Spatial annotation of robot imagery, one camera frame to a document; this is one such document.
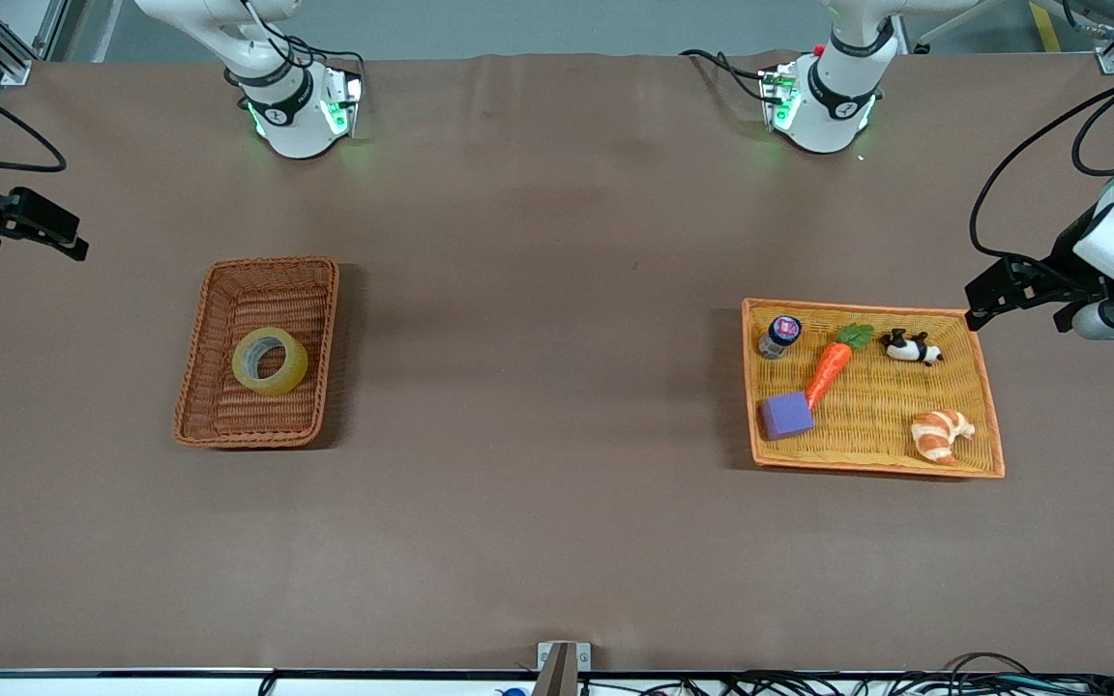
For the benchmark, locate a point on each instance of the metal mounting bracket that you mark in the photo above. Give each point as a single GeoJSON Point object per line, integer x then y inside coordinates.
{"type": "Point", "coordinates": [549, 657]}

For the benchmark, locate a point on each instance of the brown table cloth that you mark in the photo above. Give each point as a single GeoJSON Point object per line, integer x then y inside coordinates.
{"type": "Point", "coordinates": [557, 541]}

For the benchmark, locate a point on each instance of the aluminium frame post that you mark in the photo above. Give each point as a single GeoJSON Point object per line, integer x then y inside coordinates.
{"type": "Point", "coordinates": [15, 70]}
{"type": "Point", "coordinates": [1111, 63]}

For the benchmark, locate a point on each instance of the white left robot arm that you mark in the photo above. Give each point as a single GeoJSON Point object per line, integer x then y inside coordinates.
{"type": "Point", "coordinates": [833, 116]}

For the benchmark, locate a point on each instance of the yellow wicker basket orange rim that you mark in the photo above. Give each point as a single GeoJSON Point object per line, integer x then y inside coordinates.
{"type": "Point", "coordinates": [876, 425]}

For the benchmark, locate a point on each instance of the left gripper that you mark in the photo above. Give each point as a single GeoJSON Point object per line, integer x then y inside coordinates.
{"type": "Point", "coordinates": [1057, 267]}

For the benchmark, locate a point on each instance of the grey arm base connector box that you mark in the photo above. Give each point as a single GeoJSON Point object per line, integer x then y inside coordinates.
{"type": "Point", "coordinates": [352, 97]}
{"type": "Point", "coordinates": [777, 97]}

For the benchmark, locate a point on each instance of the toy croissant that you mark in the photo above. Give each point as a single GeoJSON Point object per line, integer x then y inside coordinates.
{"type": "Point", "coordinates": [939, 435]}

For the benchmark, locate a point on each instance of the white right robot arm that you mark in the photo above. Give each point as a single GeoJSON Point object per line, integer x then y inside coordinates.
{"type": "Point", "coordinates": [291, 126]}

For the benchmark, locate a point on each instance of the small bottle blue cap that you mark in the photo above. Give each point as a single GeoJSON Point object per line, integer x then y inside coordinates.
{"type": "Point", "coordinates": [779, 336]}

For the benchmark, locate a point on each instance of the brown wicker basket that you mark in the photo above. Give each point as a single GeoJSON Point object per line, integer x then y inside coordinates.
{"type": "Point", "coordinates": [257, 425]}

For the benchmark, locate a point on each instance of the clear yellowish tape roll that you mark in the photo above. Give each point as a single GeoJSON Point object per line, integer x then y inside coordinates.
{"type": "Point", "coordinates": [296, 372]}

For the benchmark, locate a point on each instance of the purple foam cube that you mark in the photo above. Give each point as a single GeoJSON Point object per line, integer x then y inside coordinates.
{"type": "Point", "coordinates": [786, 416]}

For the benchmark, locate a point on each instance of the toy carrot green leaves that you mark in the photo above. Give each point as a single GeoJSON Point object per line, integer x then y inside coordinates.
{"type": "Point", "coordinates": [830, 367]}

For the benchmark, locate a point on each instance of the toy panda figurine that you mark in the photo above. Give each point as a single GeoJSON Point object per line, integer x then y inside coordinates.
{"type": "Point", "coordinates": [905, 348]}

